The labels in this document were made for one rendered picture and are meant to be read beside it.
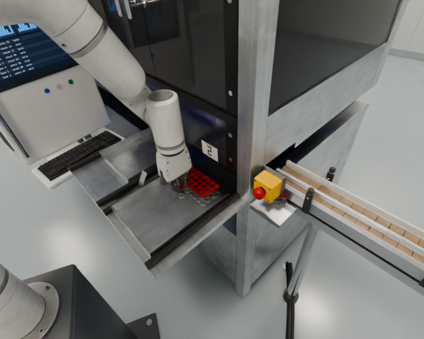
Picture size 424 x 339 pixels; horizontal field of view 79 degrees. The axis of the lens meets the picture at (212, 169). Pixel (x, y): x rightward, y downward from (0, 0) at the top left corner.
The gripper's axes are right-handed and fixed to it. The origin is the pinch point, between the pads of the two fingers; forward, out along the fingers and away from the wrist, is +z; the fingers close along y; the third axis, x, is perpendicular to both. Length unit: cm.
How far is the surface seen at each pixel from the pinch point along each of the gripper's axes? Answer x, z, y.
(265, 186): 21.8, -1.7, -17.4
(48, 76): -87, -16, 7
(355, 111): 14, 13, -104
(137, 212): -10.7, 12.3, 13.0
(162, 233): 3.1, 12.3, 11.7
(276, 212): 24.6, 12.6, -22.0
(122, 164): -39.1, 12.3, 3.8
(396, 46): -72, 87, -478
